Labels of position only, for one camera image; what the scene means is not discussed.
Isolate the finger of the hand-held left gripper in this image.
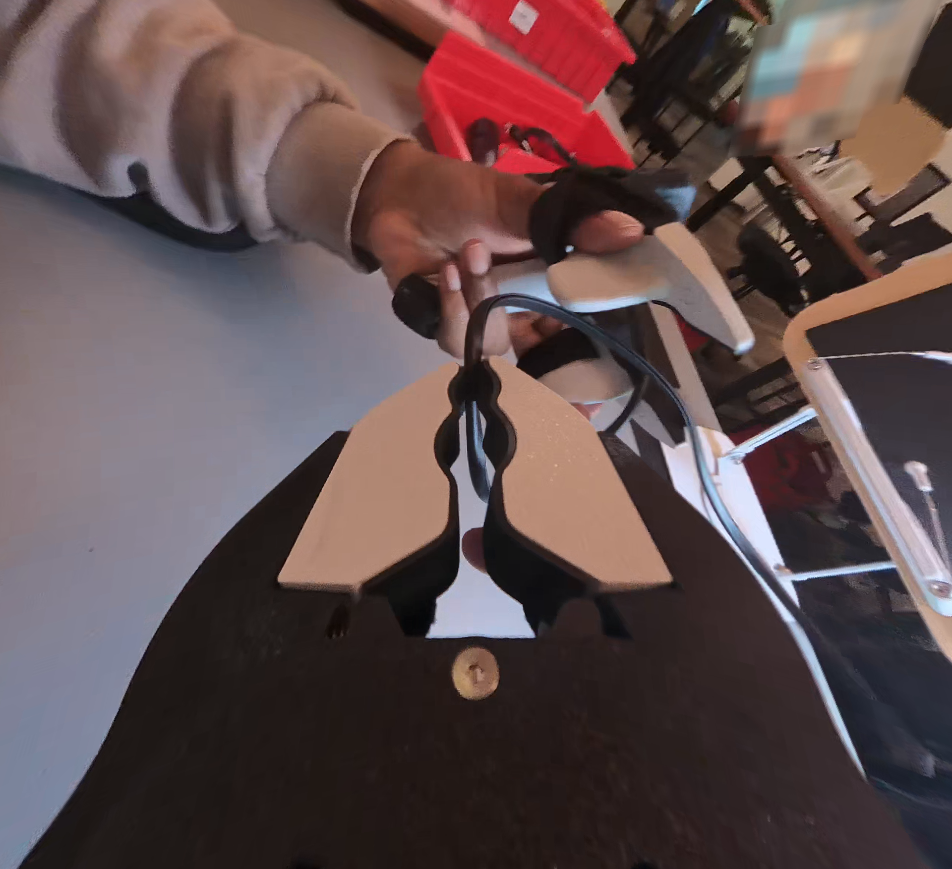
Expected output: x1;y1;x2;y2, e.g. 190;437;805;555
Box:
634;304;726;449

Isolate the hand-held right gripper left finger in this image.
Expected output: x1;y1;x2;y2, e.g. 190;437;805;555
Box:
277;362;464;638

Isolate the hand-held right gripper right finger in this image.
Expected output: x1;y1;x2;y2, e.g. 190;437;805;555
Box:
479;356;675;638

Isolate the black cable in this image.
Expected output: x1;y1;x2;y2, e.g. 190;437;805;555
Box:
461;295;849;677

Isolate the red open-front bin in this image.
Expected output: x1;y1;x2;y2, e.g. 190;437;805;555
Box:
418;32;637;174

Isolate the person's left forearm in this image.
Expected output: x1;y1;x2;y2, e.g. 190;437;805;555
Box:
0;0;414;271

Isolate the person's left hand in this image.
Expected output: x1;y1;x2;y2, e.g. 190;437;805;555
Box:
350;139;647;360

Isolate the red bag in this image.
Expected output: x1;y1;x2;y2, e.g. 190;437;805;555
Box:
744;430;834;506

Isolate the black office chair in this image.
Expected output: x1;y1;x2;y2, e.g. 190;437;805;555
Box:
732;222;808;316

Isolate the wooden top office desk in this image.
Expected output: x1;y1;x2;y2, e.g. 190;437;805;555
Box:
714;151;882;283

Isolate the beige board panel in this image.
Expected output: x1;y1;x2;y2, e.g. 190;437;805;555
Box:
840;99;946;193

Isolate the black straps bundle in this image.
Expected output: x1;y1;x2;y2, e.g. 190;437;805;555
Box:
465;116;577;167

